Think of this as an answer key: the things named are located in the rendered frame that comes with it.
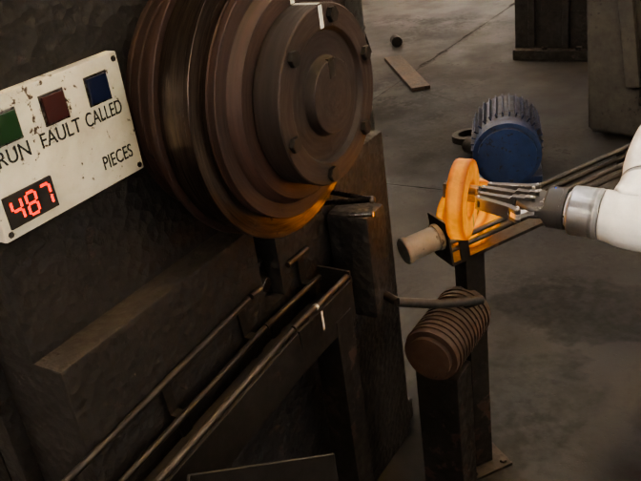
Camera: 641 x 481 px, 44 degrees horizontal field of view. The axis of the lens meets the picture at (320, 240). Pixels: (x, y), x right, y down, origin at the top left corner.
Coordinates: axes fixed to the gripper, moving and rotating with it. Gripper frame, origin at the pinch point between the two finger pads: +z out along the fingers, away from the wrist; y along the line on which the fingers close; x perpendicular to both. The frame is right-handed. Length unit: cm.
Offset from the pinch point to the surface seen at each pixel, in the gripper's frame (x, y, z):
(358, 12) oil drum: -24, 225, 148
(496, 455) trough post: -83, 20, -2
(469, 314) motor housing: -32.7, 7.2, 1.0
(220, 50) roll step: 38, -43, 18
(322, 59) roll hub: 32.6, -28.3, 10.7
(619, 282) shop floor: -84, 116, -10
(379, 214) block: -6.5, -3.0, 16.4
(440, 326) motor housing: -31.6, -1.2, 4.2
